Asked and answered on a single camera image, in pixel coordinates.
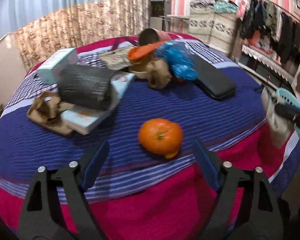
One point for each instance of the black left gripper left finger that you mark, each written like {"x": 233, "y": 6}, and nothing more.
{"x": 41, "y": 216}

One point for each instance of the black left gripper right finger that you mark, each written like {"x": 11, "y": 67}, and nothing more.
{"x": 245, "y": 206}

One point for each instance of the brown paper bag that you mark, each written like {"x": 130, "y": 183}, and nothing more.
{"x": 46, "y": 111}

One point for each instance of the orange tangerine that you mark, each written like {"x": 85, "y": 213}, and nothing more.
{"x": 161, "y": 137}

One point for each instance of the black plastic bag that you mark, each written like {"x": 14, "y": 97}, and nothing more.
{"x": 86, "y": 86}

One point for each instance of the blue plastic bag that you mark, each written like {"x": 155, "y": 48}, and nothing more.
{"x": 179, "y": 59}

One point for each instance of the patterned snack wrapper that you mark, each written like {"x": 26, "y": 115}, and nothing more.
{"x": 117, "y": 59}

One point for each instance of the orange plastic bag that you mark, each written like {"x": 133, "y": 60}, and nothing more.
{"x": 138, "y": 53}

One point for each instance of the light blue laundry basket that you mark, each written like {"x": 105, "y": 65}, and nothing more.
{"x": 290, "y": 99}

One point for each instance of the low shelf with lace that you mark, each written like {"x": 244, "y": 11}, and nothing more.
{"x": 265, "y": 66}

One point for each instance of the light blue book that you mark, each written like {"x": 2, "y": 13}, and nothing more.
{"x": 84, "y": 120}

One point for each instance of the black flat case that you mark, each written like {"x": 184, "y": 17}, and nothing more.
{"x": 213, "y": 82}

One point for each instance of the striped blue red bedspread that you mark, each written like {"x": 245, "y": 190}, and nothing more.
{"x": 138, "y": 195}

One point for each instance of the clothes rack with garments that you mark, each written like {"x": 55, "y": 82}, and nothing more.
{"x": 270, "y": 28}

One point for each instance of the cabinet with patterned cover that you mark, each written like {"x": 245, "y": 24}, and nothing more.
{"x": 215, "y": 29}

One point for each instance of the teal white tissue box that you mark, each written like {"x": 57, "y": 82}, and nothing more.
{"x": 50, "y": 70}

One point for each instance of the pile of folded clothes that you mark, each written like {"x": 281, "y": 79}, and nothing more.
{"x": 218, "y": 6}

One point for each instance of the beige side cabinet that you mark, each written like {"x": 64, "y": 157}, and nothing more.
{"x": 12, "y": 70}

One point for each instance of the small metal stool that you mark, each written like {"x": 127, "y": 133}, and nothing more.
{"x": 175, "y": 24}

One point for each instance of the beige bowl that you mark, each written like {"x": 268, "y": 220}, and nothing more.
{"x": 139, "y": 70}

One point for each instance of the grey water dispenser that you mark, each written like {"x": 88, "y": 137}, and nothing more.
{"x": 159, "y": 10}

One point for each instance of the blue and floral curtain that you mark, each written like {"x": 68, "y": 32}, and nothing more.
{"x": 41, "y": 27}

